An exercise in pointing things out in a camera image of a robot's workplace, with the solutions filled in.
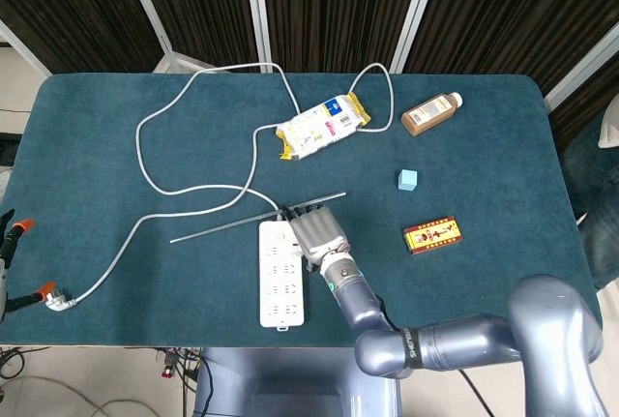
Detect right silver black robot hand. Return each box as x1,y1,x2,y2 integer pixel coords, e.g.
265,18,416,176
280,203,350,273

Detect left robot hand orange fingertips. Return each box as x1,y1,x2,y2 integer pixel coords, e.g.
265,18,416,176
0,207,59,324

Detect white power strip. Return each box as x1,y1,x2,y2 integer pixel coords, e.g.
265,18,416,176
258,221,307,331

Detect black box on floor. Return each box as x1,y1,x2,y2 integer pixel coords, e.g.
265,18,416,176
0,132,21,166

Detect thin metal rod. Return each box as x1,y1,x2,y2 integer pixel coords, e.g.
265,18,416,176
169,191,347,245

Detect light blue cube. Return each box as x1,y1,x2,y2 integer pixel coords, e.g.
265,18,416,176
397,168,419,193

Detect white yellow snack package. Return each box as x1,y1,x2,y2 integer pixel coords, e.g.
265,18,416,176
275,92,372,161

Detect red yellow small box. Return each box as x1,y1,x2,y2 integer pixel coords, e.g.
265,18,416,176
402,215,464,256

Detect teal table cloth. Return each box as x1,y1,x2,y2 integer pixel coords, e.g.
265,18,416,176
0,72,604,348

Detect blue-grey robot torso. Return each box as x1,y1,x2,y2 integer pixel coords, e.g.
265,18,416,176
192,346,402,417

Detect brown bottle white cap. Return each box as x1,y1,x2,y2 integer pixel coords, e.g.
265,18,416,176
400,91,464,137

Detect white screen foot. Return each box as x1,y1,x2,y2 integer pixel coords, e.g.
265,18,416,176
153,48,220,74

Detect dark slatted screen panel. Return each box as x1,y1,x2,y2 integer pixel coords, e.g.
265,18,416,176
403,0,619,97
130,0,260,73
548,56,619,150
0,0,163,74
260,0,429,74

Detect white power strip cable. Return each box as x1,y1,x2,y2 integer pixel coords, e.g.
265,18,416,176
45,62,394,313

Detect grey floor cable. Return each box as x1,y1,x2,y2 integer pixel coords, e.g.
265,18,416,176
0,375,146,417

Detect tangled black cable bundle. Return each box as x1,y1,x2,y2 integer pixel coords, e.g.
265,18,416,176
153,346,215,417

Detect white screen frame post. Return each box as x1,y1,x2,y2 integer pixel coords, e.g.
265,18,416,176
243,0,273,74
389,0,446,74
115,0,174,56
0,18,53,78
542,22,619,113

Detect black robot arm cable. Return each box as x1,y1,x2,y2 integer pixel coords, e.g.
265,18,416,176
372,291,495,417

